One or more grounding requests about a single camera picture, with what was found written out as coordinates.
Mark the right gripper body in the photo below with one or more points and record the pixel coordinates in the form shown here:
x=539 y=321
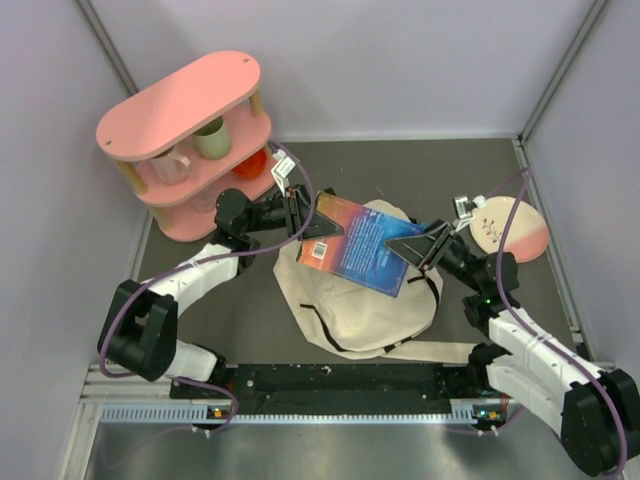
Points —
x=451 y=254

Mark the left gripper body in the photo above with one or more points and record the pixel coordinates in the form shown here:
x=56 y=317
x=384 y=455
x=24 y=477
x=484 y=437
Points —
x=284 y=212

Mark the blue orange book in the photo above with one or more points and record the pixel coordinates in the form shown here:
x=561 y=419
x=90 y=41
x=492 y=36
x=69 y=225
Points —
x=356 y=250

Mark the cream canvas backpack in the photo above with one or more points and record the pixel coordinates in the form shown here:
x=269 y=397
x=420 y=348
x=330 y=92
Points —
x=359 y=323

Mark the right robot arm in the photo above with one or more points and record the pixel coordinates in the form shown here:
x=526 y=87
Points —
x=593 y=411

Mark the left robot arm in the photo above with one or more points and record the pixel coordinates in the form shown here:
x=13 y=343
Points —
x=140 y=332

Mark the orange bowl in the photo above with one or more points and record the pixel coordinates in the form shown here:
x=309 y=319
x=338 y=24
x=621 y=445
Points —
x=252 y=167

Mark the pink cream plate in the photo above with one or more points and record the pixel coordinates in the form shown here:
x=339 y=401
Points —
x=527 y=238

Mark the clear glass cup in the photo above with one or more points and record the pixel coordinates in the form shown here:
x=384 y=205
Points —
x=205 y=201

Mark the green mug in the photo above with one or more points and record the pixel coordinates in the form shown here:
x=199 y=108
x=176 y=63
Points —
x=213 y=141

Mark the pink three-tier shelf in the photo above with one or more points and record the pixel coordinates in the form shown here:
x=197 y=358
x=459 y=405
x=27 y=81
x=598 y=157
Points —
x=167 y=114

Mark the pink mug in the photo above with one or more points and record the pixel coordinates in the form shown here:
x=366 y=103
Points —
x=171 y=166

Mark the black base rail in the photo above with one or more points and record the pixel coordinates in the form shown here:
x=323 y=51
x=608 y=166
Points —
x=350 y=389

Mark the grey cable duct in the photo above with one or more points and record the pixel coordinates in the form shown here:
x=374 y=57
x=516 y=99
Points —
x=456 y=412

